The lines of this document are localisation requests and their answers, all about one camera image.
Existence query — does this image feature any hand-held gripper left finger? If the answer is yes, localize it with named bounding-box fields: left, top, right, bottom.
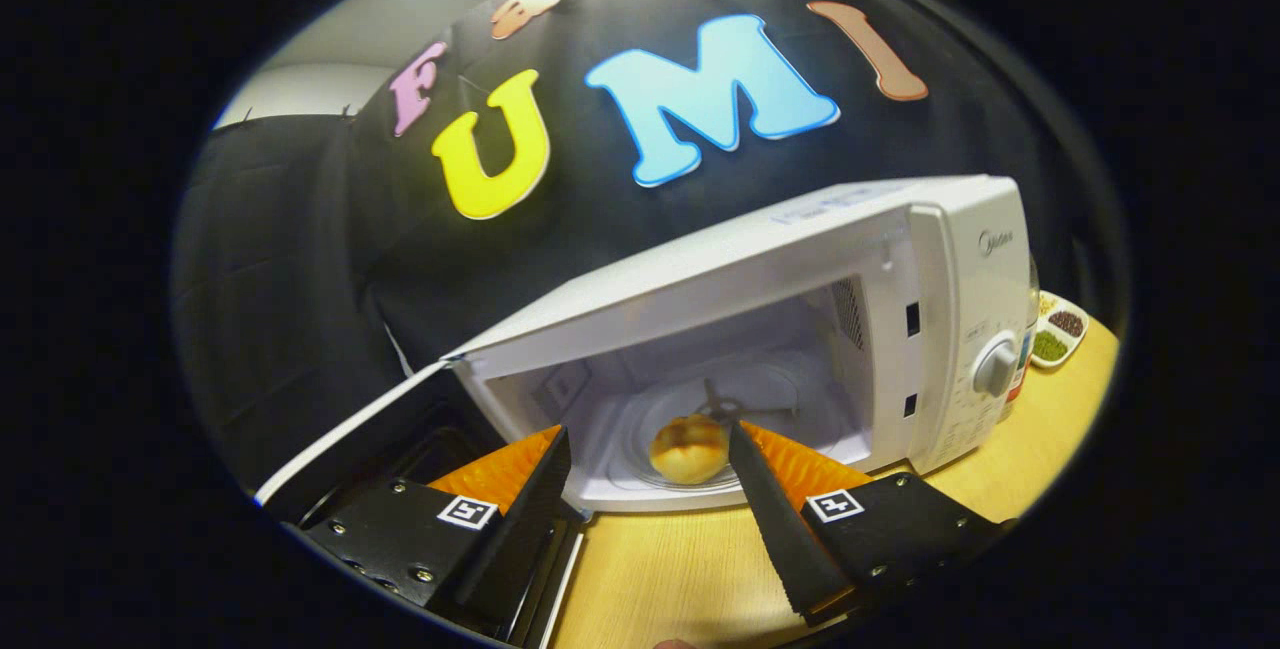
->
left=298, top=426, right=573, bottom=630

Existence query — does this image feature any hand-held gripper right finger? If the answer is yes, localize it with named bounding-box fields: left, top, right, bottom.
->
left=727, top=419, right=1011, bottom=628

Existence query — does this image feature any golden bread bun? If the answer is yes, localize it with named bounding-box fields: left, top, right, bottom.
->
left=648, top=413, right=731, bottom=486

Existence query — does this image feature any white microwave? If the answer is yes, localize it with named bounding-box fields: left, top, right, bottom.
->
left=255, top=174, right=1036, bottom=649

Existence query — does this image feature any clear plastic water bottle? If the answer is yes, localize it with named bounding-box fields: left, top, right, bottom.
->
left=1000, top=254, right=1043, bottom=422

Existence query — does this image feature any black backdrop cloth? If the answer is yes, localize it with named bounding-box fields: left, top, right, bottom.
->
left=170, top=0, right=1131, bottom=500

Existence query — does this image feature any white divided bean dish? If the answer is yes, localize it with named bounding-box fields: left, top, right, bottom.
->
left=1030, top=291, right=1091, bottom=370

